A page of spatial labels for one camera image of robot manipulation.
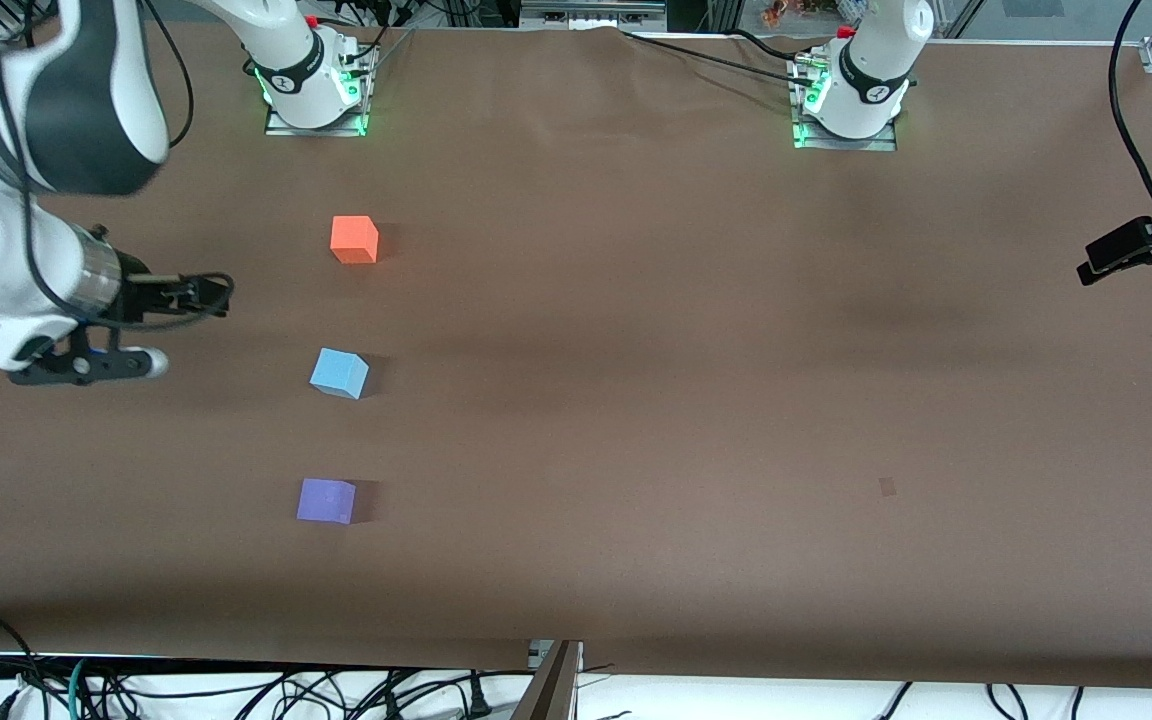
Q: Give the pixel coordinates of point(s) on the brown paper table cover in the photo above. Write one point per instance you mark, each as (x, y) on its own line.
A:
(636, 400)

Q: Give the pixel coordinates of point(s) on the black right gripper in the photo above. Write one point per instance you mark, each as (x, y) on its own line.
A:
(139, 296)

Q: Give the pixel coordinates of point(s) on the small orange background object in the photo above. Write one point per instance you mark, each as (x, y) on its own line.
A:
(778, 12)

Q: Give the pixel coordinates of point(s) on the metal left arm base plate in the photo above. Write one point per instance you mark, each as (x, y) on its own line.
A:
(884, 143)

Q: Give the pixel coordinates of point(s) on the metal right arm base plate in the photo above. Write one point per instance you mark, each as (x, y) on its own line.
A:
(274, 127)

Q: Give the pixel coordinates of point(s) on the aluminium profile post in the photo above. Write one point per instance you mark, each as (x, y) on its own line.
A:
(551, 690)

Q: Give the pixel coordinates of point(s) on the blue foam block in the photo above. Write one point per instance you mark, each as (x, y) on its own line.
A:
(338, 372)

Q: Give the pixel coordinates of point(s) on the purple foam block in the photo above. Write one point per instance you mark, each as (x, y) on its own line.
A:
(326, 500)

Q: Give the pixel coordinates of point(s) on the orange foam block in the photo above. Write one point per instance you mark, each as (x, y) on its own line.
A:
(353, 240)

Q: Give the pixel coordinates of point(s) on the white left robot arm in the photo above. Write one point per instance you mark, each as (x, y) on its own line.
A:
(876, 60)

